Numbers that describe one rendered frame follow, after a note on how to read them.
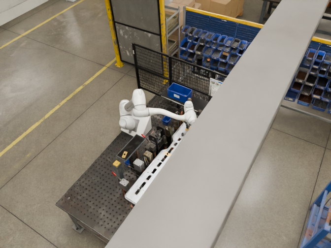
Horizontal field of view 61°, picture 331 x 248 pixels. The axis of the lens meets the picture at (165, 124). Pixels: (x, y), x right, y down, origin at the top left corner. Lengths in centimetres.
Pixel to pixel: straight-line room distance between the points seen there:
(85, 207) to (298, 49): 307
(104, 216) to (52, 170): 171
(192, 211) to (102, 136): 459
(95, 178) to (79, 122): 189
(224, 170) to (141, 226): 14
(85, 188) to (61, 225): 86
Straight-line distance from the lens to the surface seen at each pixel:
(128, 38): 575
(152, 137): 324
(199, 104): 382
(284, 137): 507
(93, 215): 337
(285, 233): 416
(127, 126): 365
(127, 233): 36
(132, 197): 303
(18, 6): 99
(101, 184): 354
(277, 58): 62
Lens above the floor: 367
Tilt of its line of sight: 48 degrees down
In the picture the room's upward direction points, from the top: 3 degrees counter-clockwise
